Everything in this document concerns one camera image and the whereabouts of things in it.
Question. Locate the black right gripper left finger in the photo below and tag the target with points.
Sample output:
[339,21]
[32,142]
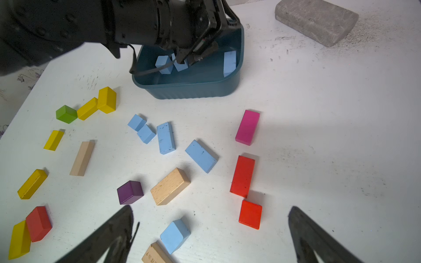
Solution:
[114,238]

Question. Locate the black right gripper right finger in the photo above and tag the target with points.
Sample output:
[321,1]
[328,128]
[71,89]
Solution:
[312,242]

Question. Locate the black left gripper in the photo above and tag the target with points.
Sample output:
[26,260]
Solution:
[192,27]

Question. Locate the blue long block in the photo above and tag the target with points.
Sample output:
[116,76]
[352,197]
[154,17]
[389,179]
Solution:
[229,65]
[201,156]
[166,138]

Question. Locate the blue cube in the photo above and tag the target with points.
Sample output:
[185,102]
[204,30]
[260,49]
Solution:
[136,123]
[175,235]
[146,134]
[162,61]
[180,67]

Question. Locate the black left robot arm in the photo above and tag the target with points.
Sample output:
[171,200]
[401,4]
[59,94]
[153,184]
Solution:
[36,32]

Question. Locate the purple cube block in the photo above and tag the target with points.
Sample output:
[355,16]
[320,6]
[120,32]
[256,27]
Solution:
[130,192]

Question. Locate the stamped wood long block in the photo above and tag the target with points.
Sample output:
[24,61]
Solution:
[155,254]

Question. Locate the teal plastic bin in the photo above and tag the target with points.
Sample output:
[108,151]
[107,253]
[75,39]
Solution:
[204,79]

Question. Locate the red square block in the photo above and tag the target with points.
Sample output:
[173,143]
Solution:
[250,214]

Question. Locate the tan wood block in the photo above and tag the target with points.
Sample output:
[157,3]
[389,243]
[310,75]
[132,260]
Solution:
[169,187]

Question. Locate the red block front left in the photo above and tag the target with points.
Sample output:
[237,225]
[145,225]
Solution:
[38,223]

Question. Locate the red long block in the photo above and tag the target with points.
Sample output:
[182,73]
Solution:
[242,176]

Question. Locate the pale wood long block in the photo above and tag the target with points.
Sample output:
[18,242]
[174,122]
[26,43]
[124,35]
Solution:
[82,159]

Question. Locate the yellow block front left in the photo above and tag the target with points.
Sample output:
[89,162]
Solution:
[20,241]

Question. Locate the yellow long block left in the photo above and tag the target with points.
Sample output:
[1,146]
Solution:
[32,184]

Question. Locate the grey stone brick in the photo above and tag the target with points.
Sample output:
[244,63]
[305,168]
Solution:
[321,21]

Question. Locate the small yellow block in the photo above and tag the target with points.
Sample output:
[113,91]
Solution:
[54,140]

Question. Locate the magenta block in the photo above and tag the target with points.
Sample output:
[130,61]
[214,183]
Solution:
[247,128]

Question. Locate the yellow block slanted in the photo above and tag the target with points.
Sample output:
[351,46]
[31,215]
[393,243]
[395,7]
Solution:
[88,109]

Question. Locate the green cube block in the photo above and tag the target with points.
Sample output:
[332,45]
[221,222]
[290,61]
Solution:
[66,114]

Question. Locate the yellow block upright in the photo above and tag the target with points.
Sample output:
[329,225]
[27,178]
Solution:
[107,100]

